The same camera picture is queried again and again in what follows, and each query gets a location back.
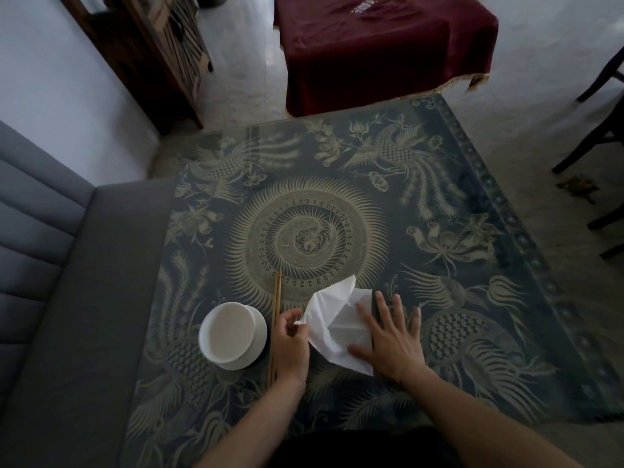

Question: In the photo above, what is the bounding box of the person's right forearm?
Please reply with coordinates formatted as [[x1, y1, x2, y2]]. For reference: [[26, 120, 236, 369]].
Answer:
[[400, 364, 584, 468]]

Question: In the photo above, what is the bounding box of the person's left forearm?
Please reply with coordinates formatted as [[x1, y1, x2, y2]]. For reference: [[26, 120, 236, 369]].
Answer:
[[194, 374, 306, 468]]

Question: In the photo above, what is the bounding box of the grey upholstered sofa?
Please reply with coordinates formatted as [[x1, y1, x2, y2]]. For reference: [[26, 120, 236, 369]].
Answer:
[[0, 120, 177, 468]]

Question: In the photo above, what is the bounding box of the brown scrap of litter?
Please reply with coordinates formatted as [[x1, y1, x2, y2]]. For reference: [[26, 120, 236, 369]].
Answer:
[[556, 175, 600, 205]]

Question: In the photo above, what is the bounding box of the dark wooden chair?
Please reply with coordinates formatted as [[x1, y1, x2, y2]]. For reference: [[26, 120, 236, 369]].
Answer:
[[587, 203, 624, 261], [552, 45, 624, 174]]

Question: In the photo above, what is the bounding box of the white ceramic bowl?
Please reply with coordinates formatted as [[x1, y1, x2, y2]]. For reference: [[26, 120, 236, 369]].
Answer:
[[198, 302, 260, 364]]

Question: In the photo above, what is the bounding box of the dark red covered table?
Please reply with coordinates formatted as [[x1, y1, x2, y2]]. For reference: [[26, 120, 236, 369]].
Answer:
[[272, 0, 500, 118]]

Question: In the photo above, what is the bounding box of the dark wooden cabinet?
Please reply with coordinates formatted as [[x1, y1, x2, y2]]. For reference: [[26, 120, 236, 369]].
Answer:
[[57, 0, 215, 136]]

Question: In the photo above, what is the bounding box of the white ceramic saucer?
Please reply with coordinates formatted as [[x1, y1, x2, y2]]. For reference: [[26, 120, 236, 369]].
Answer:
[[211, 304, 268, 372]]

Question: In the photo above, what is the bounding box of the wooden chopstick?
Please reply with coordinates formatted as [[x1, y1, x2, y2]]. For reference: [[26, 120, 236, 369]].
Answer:
[[270, 271, 283, 337], [266, 271, 280, 388]]

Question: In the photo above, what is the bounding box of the person's left hand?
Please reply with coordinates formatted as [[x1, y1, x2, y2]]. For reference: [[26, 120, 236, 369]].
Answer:
[[270, 308, 311, 386]]

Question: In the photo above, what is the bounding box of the person's right hand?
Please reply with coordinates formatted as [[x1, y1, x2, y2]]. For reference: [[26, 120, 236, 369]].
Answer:
[[347, 291, 426, 386]]

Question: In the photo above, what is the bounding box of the blue gold patterned tablecloth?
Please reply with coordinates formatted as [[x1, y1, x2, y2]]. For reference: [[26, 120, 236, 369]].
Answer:
[[119, 94, 624, 468]]

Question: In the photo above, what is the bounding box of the white paper napkin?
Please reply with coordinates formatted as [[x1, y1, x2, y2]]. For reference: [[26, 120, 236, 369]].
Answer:
[[294, 275, 376, 377]]

